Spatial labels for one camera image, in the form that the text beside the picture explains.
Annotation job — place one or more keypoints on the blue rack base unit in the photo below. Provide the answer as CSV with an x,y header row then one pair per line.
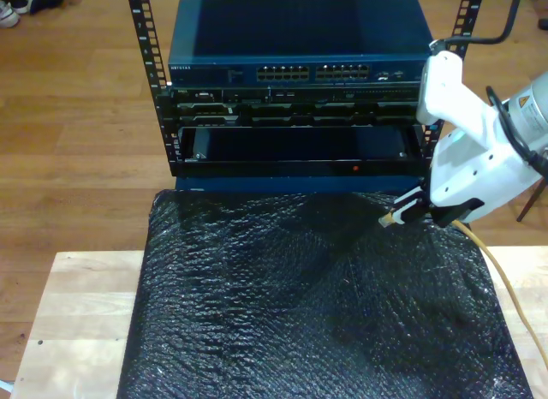
x,y
257,184

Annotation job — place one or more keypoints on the black bubble mat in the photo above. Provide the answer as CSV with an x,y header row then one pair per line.
x,y
278,309

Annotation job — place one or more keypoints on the black perforated rack upright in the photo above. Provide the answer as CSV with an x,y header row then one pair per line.
x,y
147,35
466,13

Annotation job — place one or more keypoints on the black rack server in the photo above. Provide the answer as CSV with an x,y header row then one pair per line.
x,y
257,110

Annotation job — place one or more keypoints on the white sneaker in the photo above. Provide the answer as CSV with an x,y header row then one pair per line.
x,y
6,16

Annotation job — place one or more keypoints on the blue network switch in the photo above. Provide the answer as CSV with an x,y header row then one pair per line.
x,y
257,26

